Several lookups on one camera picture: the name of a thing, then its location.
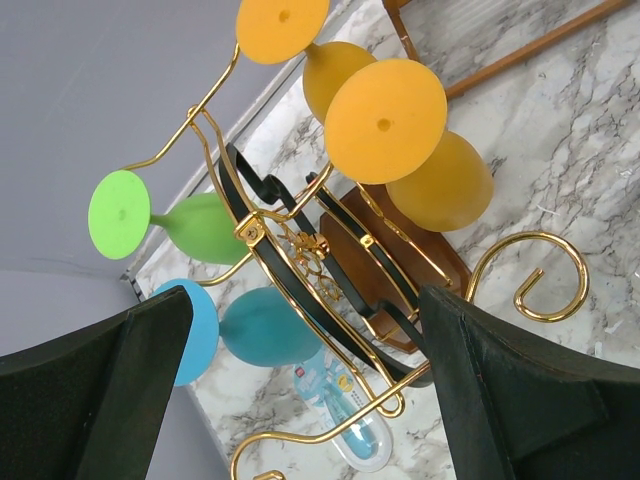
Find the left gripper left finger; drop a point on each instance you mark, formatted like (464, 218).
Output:
(90, 404)

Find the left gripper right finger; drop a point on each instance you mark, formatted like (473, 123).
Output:
(517, 406)

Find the blue plastic wine glass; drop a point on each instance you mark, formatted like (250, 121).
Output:
(259, 328)

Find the green plastic wine glass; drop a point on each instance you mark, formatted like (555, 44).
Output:
(119, 216)

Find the orange wine glass front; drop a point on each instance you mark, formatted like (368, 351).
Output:
(387, 125)

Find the orange wine glass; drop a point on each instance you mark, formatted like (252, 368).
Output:
(275, 31)
(387, 125)

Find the wooden shelf rack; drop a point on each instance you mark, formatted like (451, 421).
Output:
(469, 42)

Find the gold wire wine glass rack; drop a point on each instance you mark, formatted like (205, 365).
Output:
(343, 282)

